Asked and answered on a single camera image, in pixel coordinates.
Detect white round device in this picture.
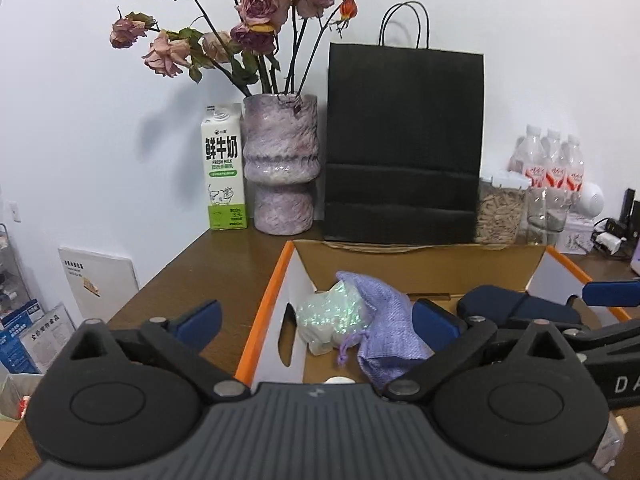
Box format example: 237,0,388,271
575,181,607,218

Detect wire rack cart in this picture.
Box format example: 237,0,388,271
0,222,26,316

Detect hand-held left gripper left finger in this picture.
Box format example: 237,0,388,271
70,300,250,401

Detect clear jar of seeds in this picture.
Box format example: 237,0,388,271
474,172,531,248

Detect dried pink roses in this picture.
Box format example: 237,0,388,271
110,0,360,98

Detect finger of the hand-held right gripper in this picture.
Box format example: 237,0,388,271
565,280,640,308
562,317,640,361

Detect white printed box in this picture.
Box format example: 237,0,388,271
20,302,76,375

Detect black upright object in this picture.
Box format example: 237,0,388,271
620,188,640,226

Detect red cardboard box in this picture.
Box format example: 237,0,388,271
234,240,632,396

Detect navy zip pouch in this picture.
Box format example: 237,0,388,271
457,285,583,332

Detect purple cloth pouch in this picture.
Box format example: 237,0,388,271
335,271,436,393

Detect clear water bottle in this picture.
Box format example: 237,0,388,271
509,124,546,188
562,135,587,194
542,129,567,191

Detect white green milk carton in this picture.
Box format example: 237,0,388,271
201,102,247,231

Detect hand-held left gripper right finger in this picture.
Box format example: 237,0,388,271
385,298,566,401

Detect purple marbled vase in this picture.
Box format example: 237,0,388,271
242,92,321,236

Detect iridescent plastic bag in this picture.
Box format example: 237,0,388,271
295,280,373,356

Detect clear drinking glass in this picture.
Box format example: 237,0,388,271
522,187,571,246

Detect black paper bag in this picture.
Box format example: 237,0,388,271
322,1,485,246

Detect blue and white box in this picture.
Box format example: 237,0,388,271
0,300,42,363

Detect white power strip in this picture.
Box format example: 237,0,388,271
592,217,636,261

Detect white tin box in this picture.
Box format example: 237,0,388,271
555,212,601,255

